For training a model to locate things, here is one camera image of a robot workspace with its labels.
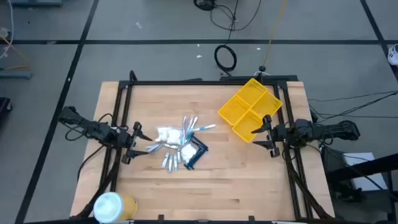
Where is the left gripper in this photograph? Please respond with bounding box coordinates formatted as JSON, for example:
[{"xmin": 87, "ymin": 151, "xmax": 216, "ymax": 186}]
[{"xmin": 116, "ymin": 121, "xmax": 153, "ymax": 165}]

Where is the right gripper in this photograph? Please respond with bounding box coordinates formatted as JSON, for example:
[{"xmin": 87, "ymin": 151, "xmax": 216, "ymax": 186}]
[{"xmin": 251, "ymin": 114, "xmax": 295, "ymax": 158}]

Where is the clear bag of white cotton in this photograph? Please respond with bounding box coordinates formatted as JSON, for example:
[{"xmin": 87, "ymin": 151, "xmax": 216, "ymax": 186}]
[
  {"xmin": 180, "ymin": 143, "xmax": 198, "ymax": 164},
  {"xmin": 155, "ymin": 126, "xmax": 169, "ymax": 143},
  {"xmin": 166, "ymin": 128, "xmax": 184, "ymax": 146}
]

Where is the dark blue razor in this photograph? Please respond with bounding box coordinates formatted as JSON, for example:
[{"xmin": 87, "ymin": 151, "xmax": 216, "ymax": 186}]
[
  {"xmin": 186, "ymin": 148, "xmax": 208, "ymax": 170},
  {"xmin": 190, "ymin": 135, "xmax": 209, "ymax": 154},
  {"xmin": 183, "ymin": 146, "xmax": 203, "ymax": 169}
]

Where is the blue white toothbrush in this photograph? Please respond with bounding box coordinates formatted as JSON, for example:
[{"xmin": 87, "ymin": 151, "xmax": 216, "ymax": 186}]
[{"xmin": 192, "ymin": 124, "xmax": 217, "ymax": 133}]

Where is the yellow canister with white lid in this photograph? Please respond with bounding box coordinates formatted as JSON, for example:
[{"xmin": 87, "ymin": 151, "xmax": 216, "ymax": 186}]
[{"xmin": 93, "ymin": 192, "xmax": 139, "ymax": 224}]

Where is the white box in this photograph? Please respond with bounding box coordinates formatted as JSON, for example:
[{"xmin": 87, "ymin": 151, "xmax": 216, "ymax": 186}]
[{"xmin": 341, "ymin": 151, "xmax": 389, "ymax": 192}]

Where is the black metal stand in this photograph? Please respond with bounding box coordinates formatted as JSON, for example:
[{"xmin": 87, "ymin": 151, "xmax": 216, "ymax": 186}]
[{"xmin": 323, "ymin": 152, "xmax": 398, "ymax": 222}]

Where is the person's foot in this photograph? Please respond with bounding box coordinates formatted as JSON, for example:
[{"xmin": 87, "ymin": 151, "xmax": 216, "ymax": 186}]
[{"xmin": 387, "ymin": 44, "xmax": 398, "ymax": 67}]

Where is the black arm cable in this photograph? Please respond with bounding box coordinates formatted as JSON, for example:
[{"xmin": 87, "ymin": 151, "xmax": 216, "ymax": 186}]
[{"xmin": 76, "ymin": 144, "xmax": 106, "ymax": 182}]

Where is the black metal table frame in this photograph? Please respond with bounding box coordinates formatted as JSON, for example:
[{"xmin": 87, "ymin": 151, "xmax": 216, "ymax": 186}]
[{"xmin": 74, "ymin": 70, "xmax": 336, "ymax": 222}]

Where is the coiled black cable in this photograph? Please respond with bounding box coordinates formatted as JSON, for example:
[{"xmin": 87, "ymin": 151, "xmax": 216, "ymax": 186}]
[{"xmin": 213, "ymin": 44, "xmax": 238, "ymax": 73}]

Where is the black floor cable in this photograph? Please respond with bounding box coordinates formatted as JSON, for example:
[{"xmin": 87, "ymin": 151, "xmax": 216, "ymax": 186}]
[
  {"xmin": 307, "ymin": 90, "xmax": 398, "ymax": 103},
  {"xmin": 210, "ymin": 0, "xmax": 262, "ymax": 46},
  {"xmin": 310, "ymin": 92, "xmax": 398, "ymax": 123}
]

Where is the yellow cable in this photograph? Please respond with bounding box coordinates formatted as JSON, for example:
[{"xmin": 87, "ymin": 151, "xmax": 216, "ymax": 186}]
[
  {"xmin": 262, "ymin": 0, "xmax": 289, "ymax": 68},
  {"xmin": 0, "ymin": 33, "xmax": 31, "ymax": 71}
]

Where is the black cable bundle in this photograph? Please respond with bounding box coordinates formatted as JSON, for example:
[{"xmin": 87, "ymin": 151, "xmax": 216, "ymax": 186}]
[{"xmin": 193, "ymin": 0, "xmax": 217, "ymax": 12}]

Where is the white cable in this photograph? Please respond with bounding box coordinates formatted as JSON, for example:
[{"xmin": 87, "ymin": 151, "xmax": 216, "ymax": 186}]
[{"xmin": 0, "ymin": 0, "xmax": 16, "ymax": 60}]

